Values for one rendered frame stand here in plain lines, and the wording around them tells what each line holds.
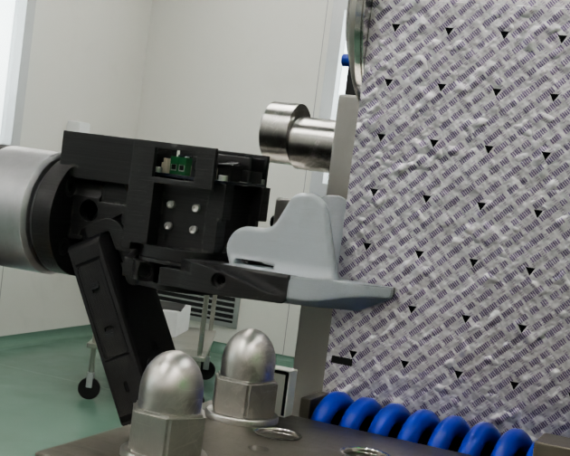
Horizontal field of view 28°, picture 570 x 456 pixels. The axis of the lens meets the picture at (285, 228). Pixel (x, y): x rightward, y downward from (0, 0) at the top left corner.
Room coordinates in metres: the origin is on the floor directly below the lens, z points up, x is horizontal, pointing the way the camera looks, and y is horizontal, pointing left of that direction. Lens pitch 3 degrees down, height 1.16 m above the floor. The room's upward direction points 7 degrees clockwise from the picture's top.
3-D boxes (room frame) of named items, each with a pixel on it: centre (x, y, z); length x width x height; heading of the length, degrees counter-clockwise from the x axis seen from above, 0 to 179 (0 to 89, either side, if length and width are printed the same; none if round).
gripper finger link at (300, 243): (0.61, -0.01, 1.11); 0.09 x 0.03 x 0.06; 65
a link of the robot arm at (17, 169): (0.70, 0.15, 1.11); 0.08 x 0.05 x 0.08; 156
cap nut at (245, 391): (0.56, 0.01, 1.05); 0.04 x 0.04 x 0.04
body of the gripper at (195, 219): (0.66, 0.08, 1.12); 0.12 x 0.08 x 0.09; 66
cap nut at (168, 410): (0.47, 0.04, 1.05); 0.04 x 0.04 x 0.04
